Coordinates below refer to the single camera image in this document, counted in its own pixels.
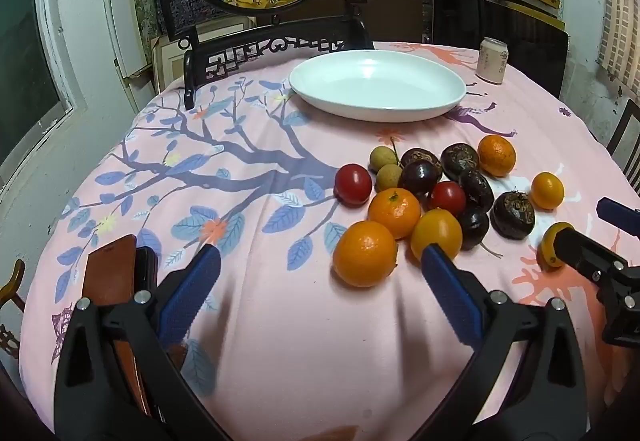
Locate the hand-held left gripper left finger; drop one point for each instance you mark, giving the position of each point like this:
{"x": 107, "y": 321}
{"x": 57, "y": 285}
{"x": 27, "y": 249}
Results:
{"x": 190, "y": 291}

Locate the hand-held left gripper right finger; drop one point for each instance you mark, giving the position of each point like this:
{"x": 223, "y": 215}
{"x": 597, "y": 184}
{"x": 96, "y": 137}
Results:
{"x": 450, "y": 291}

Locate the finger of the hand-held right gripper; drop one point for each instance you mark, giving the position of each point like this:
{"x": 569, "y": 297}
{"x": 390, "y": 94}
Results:
{"x": 580, "y": 251}
{"x": 612, "y": 210}

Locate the small orange kumquat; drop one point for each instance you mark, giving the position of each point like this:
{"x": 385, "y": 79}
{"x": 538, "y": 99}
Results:
{"x": 549, "y": 246}
{"x": 547, "y": 190}

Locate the yellow kumquat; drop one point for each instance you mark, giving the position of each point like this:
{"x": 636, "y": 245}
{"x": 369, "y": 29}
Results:
{"x": 436, "y": 233}

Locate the orange mandarin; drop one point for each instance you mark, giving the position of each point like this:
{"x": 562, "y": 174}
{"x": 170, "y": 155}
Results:
{"x": 365, "y": 253}
{"x": 394, "y": 212}
{"x": 496, "y": 155}

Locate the red cherry tomato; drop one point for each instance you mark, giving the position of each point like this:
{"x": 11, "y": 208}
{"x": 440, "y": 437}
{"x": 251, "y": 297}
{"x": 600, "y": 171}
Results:
{"x": 353, "y": 184}
{"x": 446, "y": 197}

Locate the smooth dark purple plum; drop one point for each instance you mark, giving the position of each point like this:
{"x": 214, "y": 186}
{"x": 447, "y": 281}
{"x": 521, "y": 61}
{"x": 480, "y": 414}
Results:
{"x": 419, "y": 177}

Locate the tan longan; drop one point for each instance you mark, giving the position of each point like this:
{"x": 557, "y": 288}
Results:
{"x": 389, "y": 177}
{"x": 380, "y": 157}

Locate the dark passion fruit top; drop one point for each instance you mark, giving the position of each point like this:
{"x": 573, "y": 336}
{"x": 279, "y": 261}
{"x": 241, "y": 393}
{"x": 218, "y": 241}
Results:
{"x": 459, "y": 160}

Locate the dark passion fruit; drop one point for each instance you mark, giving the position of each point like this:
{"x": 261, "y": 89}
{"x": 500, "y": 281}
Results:
{"x": 459, "y": 160}
{"x": 422, "y": 155}

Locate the white oval plate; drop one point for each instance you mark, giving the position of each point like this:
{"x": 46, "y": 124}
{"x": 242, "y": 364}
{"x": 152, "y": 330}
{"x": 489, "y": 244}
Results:
{"x": 375, "y": 86}

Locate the dark slatted wooden chair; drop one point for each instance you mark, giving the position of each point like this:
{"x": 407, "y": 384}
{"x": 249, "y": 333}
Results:
{"x": 626, "y": 141}

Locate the brown leather case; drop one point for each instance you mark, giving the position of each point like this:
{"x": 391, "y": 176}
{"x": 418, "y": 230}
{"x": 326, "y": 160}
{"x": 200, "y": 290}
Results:
{"x": 107, "y": 271}

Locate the brown wooden chair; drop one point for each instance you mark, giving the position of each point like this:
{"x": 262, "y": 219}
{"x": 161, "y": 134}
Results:
{"x": 11, "y": 286}

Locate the pale pink drink can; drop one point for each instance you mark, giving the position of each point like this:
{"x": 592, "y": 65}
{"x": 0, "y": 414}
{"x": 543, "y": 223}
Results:
{"x": 492, "y": 61}

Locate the black flat panel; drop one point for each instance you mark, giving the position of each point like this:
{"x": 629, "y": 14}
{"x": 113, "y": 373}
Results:
{"x": 500, "y": 31}

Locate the dark carved wooden chair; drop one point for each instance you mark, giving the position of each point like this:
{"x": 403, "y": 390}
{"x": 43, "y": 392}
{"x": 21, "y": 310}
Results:
{"x": 260, "y": 41}

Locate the glass window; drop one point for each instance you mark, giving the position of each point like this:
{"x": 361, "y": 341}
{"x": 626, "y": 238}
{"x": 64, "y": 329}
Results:
{"x": 25, "y": 71}

